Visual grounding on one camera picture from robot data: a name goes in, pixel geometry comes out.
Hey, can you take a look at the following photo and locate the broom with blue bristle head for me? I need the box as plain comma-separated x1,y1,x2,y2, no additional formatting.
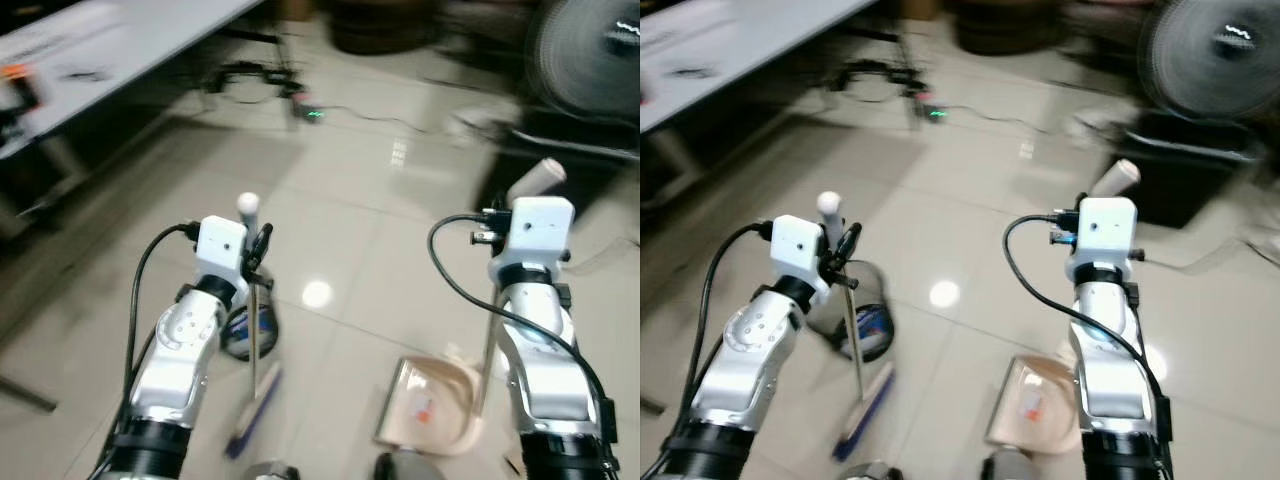
816,191,897,463
223,192,285,461

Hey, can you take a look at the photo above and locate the beige long-handled dustpan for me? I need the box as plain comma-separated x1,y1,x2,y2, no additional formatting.
984,158,1143,459
373,157,568,459

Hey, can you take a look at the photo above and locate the grey round floor fan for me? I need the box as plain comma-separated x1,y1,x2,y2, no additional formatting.
528,0,641,119
1140,0,1280,123

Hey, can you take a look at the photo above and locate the clear bottle with blue label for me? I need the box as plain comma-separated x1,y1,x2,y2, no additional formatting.
808,260,893,363
221,294,282,363

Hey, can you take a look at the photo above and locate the power strip with green light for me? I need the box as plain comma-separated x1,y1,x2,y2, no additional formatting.
914,92,953,125
290,94,329,127

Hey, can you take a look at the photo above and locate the white table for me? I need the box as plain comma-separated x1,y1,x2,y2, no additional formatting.
640,0,883,135
0,0,267,163

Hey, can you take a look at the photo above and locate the grey right robot leg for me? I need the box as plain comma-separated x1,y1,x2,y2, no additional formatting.
374,449,443,480

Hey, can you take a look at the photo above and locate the dark brown round basket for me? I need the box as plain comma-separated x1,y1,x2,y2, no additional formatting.
952,0,1065,57
328,0,445,57

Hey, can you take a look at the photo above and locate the orange and black device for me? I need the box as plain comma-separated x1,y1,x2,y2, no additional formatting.
0,62,53,135

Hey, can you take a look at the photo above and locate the black box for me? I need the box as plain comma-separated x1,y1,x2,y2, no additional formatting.
478,108,641,219
1114,112,1263,229

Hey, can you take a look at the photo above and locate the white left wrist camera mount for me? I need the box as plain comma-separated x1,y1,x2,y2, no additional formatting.
770,214,832,293
194,215,250,287

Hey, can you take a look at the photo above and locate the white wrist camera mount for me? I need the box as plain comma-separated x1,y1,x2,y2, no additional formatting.
1064,196,1142,283
770,214,832,293
194,215,250,287
488,196,577,287

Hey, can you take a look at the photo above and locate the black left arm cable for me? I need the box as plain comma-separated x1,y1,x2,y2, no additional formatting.
122,222,203,411
694,220,775,411

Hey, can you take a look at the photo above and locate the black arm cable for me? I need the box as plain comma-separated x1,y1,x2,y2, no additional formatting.
428,206,605,411
694,220,775,411
122,222,203,411
1003,208,1167,411

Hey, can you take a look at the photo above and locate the black tangled cable bundle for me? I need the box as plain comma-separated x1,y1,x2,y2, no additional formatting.
828,56,927,99
203,58,303,103

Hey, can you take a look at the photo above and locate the thin black floor cable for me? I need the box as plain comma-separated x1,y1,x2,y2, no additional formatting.
322,104,471,135
946,100,1091,129

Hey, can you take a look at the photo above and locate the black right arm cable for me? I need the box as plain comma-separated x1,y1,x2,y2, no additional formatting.
1003,208,1167,411
428,206,605,411

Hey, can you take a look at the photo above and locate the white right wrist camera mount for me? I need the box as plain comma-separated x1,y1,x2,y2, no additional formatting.
1064,196,1142,283
488,196,577,287

